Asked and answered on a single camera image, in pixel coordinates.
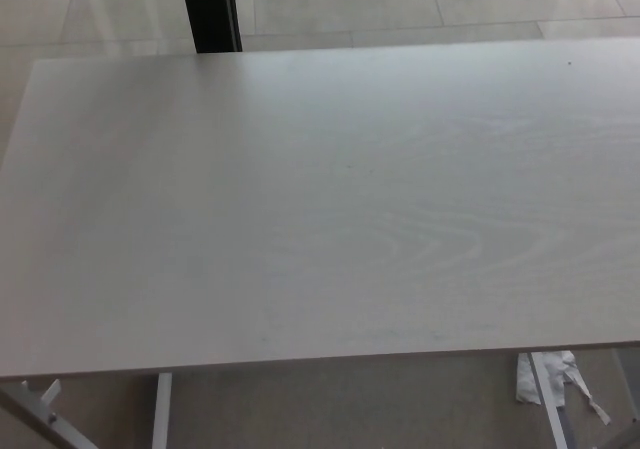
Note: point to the white slanted table leg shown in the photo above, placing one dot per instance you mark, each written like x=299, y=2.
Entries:
x=547, y=399

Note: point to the black vertical post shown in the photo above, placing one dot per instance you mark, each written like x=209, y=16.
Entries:
x=210, y=14

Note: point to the crumpled white paper scrap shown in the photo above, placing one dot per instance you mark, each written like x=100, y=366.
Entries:
x=526, y=381

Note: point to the grey diagonal table frame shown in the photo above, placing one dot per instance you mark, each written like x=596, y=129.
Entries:
x=35, y=416

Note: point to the white straight table leg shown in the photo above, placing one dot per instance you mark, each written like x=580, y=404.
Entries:
x=162, y=411

